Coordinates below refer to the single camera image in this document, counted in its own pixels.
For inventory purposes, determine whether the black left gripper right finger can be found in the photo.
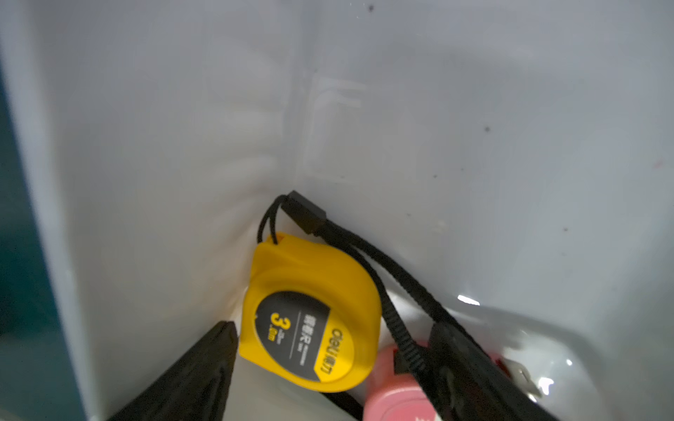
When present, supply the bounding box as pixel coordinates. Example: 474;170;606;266
428;323;555;421

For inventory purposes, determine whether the white plastic storage box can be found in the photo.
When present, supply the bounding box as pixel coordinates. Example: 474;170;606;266
1;1;673;420

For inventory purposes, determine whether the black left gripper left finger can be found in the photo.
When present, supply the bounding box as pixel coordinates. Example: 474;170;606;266
112;321;239;421

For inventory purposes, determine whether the pink tape measure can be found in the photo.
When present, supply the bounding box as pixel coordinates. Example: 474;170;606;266
363;345;441;421

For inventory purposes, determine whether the yellow tape measure black strap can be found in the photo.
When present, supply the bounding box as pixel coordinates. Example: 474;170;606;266
238;190;475;421

